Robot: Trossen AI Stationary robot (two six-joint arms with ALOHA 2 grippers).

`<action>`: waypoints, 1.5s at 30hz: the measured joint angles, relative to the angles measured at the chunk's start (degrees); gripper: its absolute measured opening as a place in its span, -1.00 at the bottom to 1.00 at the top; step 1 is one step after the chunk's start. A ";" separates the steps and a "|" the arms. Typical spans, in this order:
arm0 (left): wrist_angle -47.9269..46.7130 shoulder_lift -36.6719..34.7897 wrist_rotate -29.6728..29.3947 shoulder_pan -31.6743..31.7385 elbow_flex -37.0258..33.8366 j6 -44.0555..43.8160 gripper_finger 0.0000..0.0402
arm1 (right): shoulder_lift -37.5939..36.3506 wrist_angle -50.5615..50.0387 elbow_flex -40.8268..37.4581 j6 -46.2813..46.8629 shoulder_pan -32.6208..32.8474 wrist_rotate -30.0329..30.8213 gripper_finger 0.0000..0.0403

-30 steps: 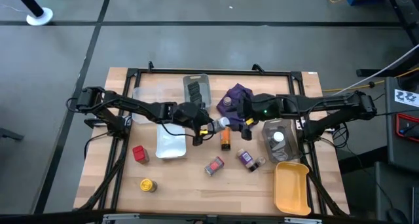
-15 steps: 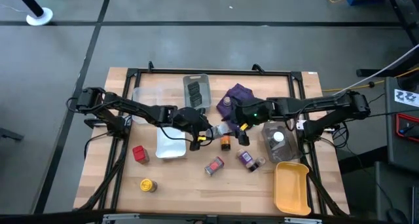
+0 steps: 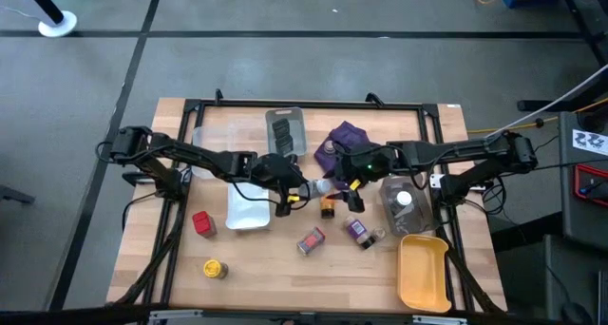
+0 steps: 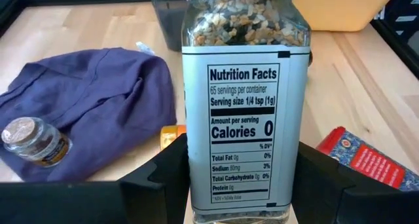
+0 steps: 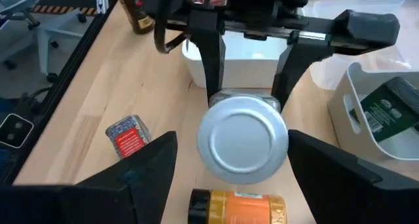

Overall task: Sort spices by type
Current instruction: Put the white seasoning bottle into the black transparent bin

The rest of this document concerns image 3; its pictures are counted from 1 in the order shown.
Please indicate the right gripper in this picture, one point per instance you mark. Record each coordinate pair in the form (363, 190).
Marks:
(375, 158)

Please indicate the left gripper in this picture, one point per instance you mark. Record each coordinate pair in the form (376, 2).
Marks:
(278, 173)

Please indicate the purple label spice bottle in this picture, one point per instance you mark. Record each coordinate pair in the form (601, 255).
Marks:
(357, 230)

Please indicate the white label spice bottle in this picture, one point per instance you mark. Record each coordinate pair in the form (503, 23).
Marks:
(319, 188)

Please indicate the orange spice bottle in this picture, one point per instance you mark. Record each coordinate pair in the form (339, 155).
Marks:
(328, 208)

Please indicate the dark green spice tin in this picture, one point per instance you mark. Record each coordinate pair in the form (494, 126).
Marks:
(281, 127)
(285, 145)

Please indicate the smoked paprika tin red lid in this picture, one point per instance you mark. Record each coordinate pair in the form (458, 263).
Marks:
(311, 241)
(204, 223)

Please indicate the yellow-lid spice jar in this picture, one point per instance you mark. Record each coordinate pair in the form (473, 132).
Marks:
(214, 269)

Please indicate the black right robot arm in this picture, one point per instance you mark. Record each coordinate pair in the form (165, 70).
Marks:
(451, 151)

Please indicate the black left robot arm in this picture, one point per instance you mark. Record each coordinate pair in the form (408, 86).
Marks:
(190, 154)

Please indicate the white plastic bin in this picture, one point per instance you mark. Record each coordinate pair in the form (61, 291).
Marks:
(247, 213)

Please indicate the dark transparent plastic bin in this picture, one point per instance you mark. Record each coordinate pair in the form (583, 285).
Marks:
(418, 220)

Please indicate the gray plastic bin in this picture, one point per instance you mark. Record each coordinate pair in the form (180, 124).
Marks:
(299, 125)

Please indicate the purple cloth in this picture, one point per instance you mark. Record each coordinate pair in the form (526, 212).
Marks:
(349, 135)

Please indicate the yellow plastic bin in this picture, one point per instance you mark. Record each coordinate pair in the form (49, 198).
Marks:
(423, 277)

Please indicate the dark cabinet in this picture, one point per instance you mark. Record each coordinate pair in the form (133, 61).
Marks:
(566, 220)

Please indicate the red-framed device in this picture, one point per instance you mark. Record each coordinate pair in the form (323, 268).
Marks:
(594, 187)

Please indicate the white sticker black print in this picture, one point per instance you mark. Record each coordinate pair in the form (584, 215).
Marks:
(589, 142)

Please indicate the black crossbar silver brackets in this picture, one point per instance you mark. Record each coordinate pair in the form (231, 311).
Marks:
(71, 315)

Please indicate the black table frame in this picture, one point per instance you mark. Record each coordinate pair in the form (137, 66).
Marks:
(332, 105)

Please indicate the black stanchion post white base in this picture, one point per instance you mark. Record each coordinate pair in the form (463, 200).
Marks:
(57, 24)

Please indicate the black desk leg frame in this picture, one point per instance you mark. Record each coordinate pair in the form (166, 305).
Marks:
(584, 11)

